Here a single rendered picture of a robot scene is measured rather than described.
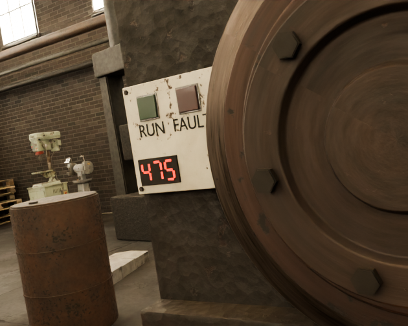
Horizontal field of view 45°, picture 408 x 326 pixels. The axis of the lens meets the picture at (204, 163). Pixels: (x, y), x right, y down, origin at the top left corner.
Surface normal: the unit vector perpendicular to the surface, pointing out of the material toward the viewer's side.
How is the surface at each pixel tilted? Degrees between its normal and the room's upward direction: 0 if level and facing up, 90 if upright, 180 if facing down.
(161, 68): 90
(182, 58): 90
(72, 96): 90
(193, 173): 90
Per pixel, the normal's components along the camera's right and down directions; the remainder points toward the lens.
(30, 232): -0.33, 0.10
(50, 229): 0.13, 0.04
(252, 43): -0.54, 0.13
